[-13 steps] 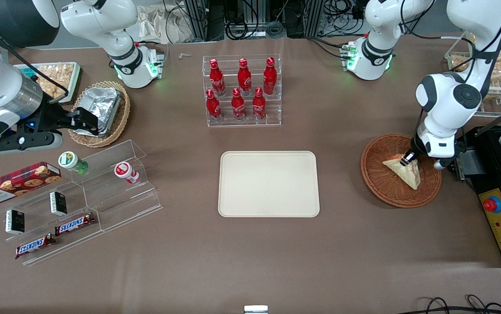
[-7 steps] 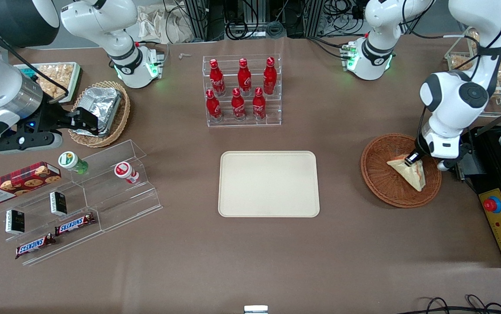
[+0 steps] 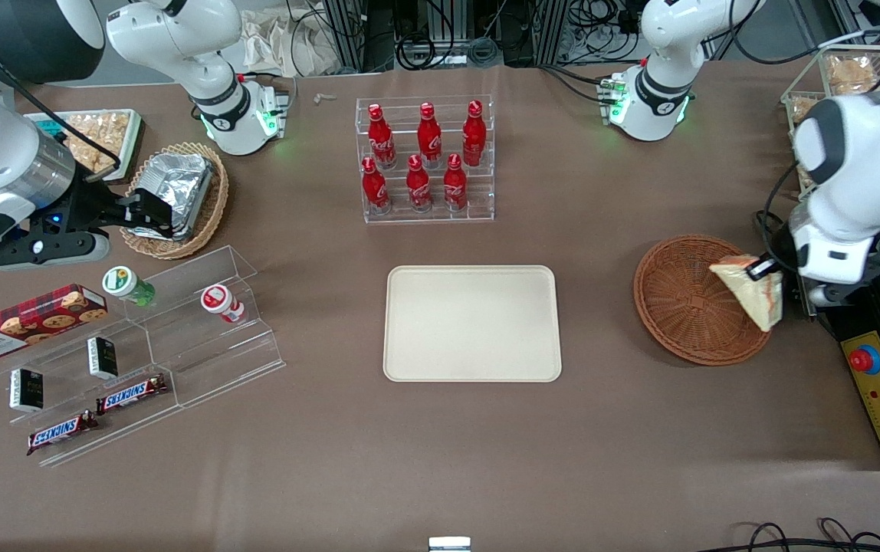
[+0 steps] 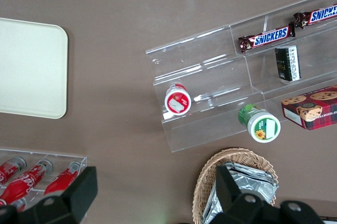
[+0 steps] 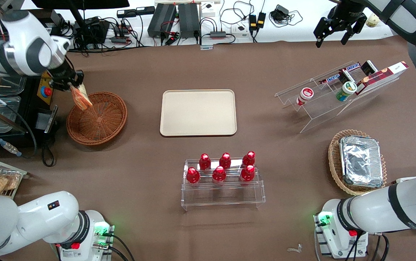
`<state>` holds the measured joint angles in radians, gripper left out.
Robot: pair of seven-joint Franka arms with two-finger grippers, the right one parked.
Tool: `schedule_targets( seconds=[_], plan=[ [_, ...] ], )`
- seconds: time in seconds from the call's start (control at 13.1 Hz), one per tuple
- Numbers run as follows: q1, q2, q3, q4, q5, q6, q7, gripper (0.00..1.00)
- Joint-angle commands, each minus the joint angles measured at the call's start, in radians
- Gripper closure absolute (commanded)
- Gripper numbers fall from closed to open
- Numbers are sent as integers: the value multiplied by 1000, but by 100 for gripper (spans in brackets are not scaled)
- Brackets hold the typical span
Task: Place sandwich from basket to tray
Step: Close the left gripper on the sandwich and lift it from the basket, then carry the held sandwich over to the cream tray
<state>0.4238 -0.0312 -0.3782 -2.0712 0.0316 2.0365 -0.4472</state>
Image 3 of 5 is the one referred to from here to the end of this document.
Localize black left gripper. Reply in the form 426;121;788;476
746;234;800;281

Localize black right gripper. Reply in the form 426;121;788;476
49;182;175;242

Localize triangle sandwich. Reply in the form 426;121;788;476
709;254;785;334

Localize silver foil tray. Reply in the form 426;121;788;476
126;152;215;243

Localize light wicker basket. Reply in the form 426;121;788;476
119;141;230;261

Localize white snack tray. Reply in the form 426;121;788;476
24;109;145;184

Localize brown wicker basket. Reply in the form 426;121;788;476
633;234;777;367

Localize beige plastic tray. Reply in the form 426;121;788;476
383;265;563;383

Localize green cap drink bottle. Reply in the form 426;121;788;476
102;265;156;308

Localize black equipment base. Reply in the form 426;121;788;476
791;268;880;471

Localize red cap drink bottle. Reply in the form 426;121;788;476
200;284;246;325

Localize small black white box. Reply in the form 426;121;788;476
87;336;120;381
9;368;45;414

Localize clear acrylic tiered shelf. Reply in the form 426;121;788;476
0;245;287;469

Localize red tartan cookie box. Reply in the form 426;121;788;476
0;284;110;363

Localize Snickers chocolate bar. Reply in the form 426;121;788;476
26;409;100;457
96;373;169;416

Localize crumpled beige bag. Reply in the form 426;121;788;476
242;9;343;78

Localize red cola bottle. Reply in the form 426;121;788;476
367;103;398;170
417;102;444;170
461;100;487;169
361;156;392;216
442;153;470;213
406;154;434;214

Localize clear acrylic bottle rack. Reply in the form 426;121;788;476
355;94;497;225

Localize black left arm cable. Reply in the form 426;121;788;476
753;159;803;265

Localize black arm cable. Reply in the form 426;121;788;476
0;15;123;185
753;159;803;265

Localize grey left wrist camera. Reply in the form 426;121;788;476
806;280;859;308

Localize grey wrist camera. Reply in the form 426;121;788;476
0;230;111;271
806;280;859;308

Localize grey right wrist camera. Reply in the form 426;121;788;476
0;230;111;271

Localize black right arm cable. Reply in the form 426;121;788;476
0;15;123;185

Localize white wire rack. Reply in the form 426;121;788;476
780;44;880;196

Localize black base cables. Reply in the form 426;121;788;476
538;63;619;106

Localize black floor cable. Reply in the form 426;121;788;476
716;517;880;552

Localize aluminium frame post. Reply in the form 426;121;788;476
323;0;396;75

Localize black cable bundle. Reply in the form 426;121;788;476
398;0;504;68

